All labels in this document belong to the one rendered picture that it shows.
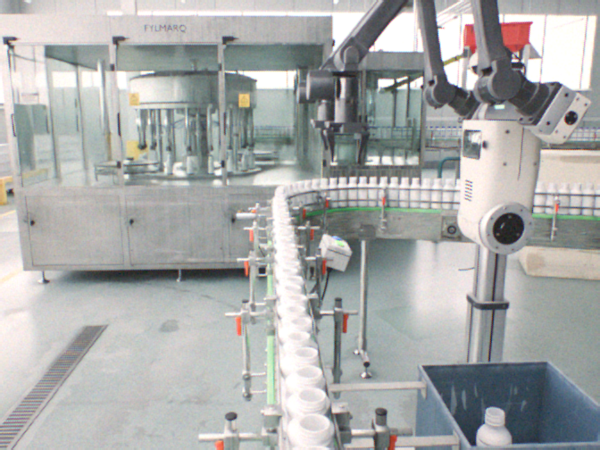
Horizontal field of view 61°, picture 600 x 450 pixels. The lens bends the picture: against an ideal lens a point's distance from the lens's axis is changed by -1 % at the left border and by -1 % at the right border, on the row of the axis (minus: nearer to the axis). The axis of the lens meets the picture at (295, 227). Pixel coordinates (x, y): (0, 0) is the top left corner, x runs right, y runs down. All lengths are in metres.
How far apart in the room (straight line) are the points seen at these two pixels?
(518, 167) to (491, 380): 0.61
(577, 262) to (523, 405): 4.21
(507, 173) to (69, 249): 4.16
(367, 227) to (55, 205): 3.00
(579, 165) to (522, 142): 3.79
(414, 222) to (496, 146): 1.49
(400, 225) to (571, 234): 0.90
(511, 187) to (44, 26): 4.16
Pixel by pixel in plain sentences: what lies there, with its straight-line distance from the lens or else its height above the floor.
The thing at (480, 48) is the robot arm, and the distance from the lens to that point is 1.42.
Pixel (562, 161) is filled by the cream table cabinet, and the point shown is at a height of 1.11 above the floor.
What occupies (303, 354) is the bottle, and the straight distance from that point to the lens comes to 0.80.
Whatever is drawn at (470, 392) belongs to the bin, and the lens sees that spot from 1.32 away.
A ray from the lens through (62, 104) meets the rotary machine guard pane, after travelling 4.94.
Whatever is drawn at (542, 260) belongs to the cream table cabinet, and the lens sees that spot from 5.47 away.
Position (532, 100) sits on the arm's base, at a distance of 1.42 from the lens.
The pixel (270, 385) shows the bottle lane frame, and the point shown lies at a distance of 1.04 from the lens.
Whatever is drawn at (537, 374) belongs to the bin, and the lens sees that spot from 1.36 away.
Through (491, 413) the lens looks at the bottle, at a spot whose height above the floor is 0.89.
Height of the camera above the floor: 1.50
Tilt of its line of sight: 12 degrees down
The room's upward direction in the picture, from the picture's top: straight up
